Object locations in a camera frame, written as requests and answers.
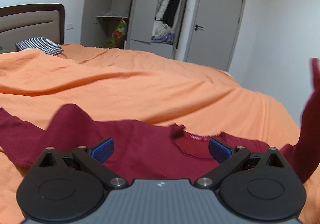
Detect orange bed sheet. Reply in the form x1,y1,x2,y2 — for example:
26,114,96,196
0,43,320,224

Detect grey room door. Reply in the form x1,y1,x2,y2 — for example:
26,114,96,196
183,0,246,72

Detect grey open wardrobe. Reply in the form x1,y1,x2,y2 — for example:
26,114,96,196
80,0,187,58

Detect black white checkered pillow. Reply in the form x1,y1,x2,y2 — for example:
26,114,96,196
15,37,63,55

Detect clothes inside wardrobe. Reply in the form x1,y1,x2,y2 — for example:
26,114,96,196
151,0,182,45

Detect colourful bag in wardrobe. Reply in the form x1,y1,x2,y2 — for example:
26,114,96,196
106,18,127,49

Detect brown beige bed headboard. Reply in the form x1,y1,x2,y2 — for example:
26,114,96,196
1,3,65,52

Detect maroon long-sleeve shirt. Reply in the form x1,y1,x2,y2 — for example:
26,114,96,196
0,57,320,185

